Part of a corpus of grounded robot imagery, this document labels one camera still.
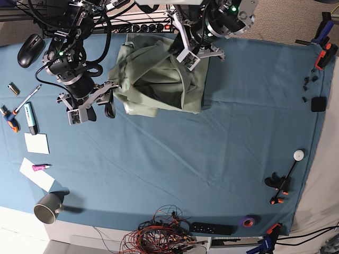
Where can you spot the orange blue screwdriver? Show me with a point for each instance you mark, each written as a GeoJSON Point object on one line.
{"type": "Point", "coordinates": [9, 116]}

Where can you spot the small black lighter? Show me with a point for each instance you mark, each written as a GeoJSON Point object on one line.
{"type": "Point", "coordinates": [14, 88]}

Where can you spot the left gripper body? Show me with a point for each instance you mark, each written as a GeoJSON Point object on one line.
{"type": "Point", "coordinates": [192, 34]}

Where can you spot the light blue highlighter marker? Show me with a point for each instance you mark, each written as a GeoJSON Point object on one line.
{"type": "Point", "coordinates": [30, 118]}

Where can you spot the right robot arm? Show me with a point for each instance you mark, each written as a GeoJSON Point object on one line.
{"type": "Point", "coordinates": [66, 59]}

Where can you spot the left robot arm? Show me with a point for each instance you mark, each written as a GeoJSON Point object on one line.
{"type": "Point", "coordinates": [223, 19]}

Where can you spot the blue orange bar clamp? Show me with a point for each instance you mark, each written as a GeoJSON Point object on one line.
{"type": "Point", "coordinates": [268, 242]}

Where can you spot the green T-shirt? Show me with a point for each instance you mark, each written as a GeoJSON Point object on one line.
{"type": "Point", "coordinates": [152, 79]}

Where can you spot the black remote control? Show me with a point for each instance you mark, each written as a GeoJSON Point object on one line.
{"type": "Point", "coordinates": [209, 228]}

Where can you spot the blue table cloth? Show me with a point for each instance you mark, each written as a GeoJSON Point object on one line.
{"type": "Point", "coordinates": [210, 165]}

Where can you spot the white power strip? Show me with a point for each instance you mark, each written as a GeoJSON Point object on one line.
{"type": "Point", "coordinates": [149, 25]}

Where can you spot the white paper strip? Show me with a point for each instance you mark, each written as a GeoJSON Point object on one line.
{"type": "Point", "coordinates": [40, 177]}

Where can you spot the black computer mouse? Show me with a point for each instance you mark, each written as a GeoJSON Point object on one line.
{"type": "Point", "coordinates": [30, 50]}

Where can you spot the white paper square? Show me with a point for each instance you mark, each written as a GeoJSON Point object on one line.
{"type": "Point", "coordinates": [36, 143]}

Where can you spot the black orange bar clamp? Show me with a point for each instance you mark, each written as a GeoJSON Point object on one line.
{"type": "Point", "coordinates": [280, 184]}

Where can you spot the orange black corner clamp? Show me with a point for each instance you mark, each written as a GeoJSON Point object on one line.
{"type": "Point", "coordinates": [321, 38]}

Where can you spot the white round puck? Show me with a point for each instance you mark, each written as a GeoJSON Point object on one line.
{"type": "Point", "coordinates": [298, 155]}

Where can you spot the black square box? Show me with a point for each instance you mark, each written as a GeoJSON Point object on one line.
{"type": "Point", "coordinates": [318, 104]}

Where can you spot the purple tape roll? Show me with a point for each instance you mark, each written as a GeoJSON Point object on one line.
{"type": "Point", "coordinates": [248, 221]}

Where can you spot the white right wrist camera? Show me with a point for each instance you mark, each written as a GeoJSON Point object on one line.
{"type": "Point", "coordinates": [77, 116]}

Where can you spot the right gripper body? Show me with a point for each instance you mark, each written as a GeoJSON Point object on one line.
{"type": "Point", "coordinates": [100, 95]}

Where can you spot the grey ceramic mug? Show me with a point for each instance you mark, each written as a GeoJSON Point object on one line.
{"type": "Point", "coordinates": [47, 209]}

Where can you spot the pink glue tube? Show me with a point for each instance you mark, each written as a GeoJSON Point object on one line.
{"type": "Point", "coordinates": [40, 167]}

